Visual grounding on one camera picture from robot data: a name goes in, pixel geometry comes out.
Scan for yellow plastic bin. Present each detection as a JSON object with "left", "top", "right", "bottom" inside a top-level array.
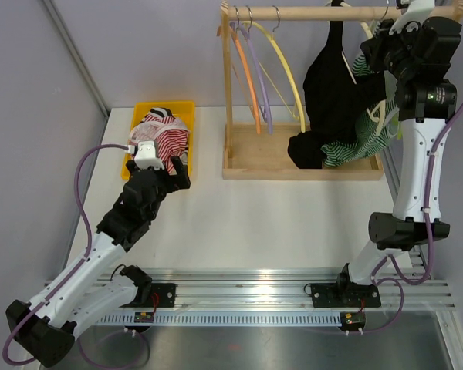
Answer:
[{"left": 129, "top": 101, "right": 195, "bottom": 173}]

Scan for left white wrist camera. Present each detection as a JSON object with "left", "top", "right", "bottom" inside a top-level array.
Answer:
[{"left": 127, "top": 140, "right": 164, "bottom": 170}]

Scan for purple floor cable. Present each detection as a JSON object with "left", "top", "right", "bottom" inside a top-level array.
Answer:
[{"left": 76, "top": 327, "right": 150, "bottom": 367}]

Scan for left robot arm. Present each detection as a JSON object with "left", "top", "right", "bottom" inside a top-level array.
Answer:
[{"left": 5, "top": 156, "right": 191, "bottom": 368}]

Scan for cream hanger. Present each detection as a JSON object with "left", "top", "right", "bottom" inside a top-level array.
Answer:
[{"left": 341, "top": 21, "right": 386, "bottom": 136}]

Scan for green hanger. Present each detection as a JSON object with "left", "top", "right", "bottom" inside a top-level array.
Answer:
[{"left": 392, "top": 116, "right": 402, "bottom": 140}]

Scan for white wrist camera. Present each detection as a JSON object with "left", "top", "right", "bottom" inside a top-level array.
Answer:
[
  {"left": 127, "top": 140, "right": 164, "bottom": 170},
  {"left": 389, "top": 0, "right": 435, "bottom": 35}
]

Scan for yellow hanger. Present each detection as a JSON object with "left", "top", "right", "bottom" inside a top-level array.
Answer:
[{"left": 246, "top": 5, "right": 306, "bottom": 133}]

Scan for aluminium rail base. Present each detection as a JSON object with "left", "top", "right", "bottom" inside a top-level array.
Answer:
[{"left": 73, "top": 269, "right": 455, "bottom": 328}]

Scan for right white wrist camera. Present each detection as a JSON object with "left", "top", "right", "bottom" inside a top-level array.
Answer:
[{"left": 389, "top": 0, "right": 435, "bottom": 35}]

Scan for purple hanger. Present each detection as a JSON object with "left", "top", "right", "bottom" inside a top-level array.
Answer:
[{"left": 235, "top": 6, "right": 273, "bottom": 134}]

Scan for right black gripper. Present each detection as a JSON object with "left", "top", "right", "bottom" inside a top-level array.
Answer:
[{"left": 362, "top": 17, "right": 420, "bottom": 82}]

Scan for wooden clothes rack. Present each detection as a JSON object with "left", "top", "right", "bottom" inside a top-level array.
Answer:
[{"left": 222, "top": 1, "right": 463, "bottom": 181}]

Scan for red white striped tank top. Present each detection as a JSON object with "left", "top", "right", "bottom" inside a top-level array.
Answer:
[{"left": 129, "top": 110, "right": 191, "bottom": 174}]

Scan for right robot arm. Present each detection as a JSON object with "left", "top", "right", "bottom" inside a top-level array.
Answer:
[{"left": 330, "top": 16, "right": 461, "bottom": 307}]

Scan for black white striped tank top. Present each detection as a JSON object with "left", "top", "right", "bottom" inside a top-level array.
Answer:
[{"left": 150, "top": 107, "right": 173, "bottom": 118}]

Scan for orange hanger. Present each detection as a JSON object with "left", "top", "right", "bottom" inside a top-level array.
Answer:
[{"left": 217, "top": 1, "right": 261, "bottom": 134}]

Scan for green white striped tank top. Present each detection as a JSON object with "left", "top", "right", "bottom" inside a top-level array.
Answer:
[{"left": 321, "top": 53, "right": 399, "bottom": 167}]

